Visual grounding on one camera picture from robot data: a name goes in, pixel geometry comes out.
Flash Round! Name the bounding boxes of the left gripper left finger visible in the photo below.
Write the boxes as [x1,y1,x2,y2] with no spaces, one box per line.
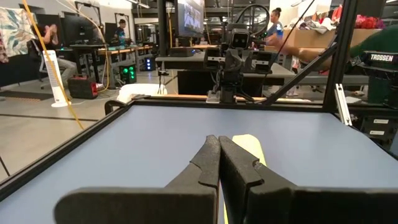
[54,134,221,224]

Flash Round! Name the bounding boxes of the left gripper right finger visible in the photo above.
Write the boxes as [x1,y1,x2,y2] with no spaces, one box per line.
[218,136,398,224]

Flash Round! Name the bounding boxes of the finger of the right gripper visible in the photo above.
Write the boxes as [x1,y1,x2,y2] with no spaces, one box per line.
[234,49,246,77]
[225,49,236,77]

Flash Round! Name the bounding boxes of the yellow waffle weave towel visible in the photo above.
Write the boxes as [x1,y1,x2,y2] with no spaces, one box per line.
[222,133,267,224]

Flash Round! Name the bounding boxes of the person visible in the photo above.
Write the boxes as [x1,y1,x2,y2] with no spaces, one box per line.
[113,18,129,47]
[32,24,78,91]
[272,24,398,72]
[266,7,285,47]

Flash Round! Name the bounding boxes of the grey desk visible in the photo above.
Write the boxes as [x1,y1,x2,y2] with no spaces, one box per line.
[154,51,371,87]

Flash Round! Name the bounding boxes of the light wooden board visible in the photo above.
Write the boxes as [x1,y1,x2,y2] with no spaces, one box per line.
[149,94,312,103]

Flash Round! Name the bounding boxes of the brown cardboard box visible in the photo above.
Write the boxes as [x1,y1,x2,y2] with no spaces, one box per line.
[282,27,384,50]

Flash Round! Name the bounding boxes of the pile of colourful clothes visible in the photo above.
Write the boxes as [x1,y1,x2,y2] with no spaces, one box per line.
[289,4,386,34]

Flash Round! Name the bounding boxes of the computer tower blue lights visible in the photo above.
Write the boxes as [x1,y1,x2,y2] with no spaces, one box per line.
[144,56,156,72]

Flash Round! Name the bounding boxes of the white paper bag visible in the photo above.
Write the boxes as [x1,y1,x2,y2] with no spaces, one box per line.
[116,83,169,104]

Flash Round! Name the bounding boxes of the computer tower green lights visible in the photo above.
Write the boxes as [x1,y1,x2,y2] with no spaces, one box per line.
[119,63,137,85]

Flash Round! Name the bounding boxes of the long wooden desk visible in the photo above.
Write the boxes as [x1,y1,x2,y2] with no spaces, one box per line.
[70,44,154,91]

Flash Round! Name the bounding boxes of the black desktop monitor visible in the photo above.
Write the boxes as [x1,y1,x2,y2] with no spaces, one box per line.
[104,22,119,44]
[63,14,106,47]

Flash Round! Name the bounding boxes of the black box white labels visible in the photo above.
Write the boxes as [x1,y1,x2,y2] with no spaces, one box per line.
[359,114,398,142]

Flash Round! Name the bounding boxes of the red black power station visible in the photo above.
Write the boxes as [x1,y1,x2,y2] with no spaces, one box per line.
[67,74,100,100]

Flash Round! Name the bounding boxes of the white tower fan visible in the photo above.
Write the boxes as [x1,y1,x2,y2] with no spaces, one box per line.
[42,49,73,108]

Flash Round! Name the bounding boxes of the black orange striped mat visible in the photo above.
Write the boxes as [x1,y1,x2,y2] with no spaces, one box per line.
[0,90,55,102]

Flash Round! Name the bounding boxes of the green leaf patterned cloth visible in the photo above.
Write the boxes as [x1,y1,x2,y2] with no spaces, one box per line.
[0,6,37,63]

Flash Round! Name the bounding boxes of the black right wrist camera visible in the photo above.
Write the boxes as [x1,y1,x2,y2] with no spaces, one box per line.
[229,27,251,50]

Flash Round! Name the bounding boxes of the thin black cable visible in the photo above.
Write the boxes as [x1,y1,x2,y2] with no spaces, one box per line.
[261,0,317,96]

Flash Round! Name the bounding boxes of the black looped hose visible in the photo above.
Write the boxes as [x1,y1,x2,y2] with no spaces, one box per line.
[234,3,271,37]

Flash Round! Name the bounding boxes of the wall mounted display screen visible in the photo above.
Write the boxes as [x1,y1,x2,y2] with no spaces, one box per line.
[177,0,205,39]

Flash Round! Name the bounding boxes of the black vertical post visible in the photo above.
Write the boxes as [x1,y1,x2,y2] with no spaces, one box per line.
[157,0,169,57]

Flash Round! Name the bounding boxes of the silver aluminium bracket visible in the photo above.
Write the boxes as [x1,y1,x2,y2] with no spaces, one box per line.
[334,83,353,127]

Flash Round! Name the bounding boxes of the black table frame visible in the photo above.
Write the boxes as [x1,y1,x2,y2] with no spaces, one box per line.
[0,0,398,202]

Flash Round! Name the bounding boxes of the black curved handle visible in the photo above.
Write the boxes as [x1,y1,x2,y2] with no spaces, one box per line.
[104,98,127,116]

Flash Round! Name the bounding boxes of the thin yellow cable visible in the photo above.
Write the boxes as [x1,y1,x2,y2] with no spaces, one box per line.
[55,0,110,93]

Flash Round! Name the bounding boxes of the yellow power cable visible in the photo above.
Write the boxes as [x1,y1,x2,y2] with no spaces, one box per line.
[21,0,85,131]

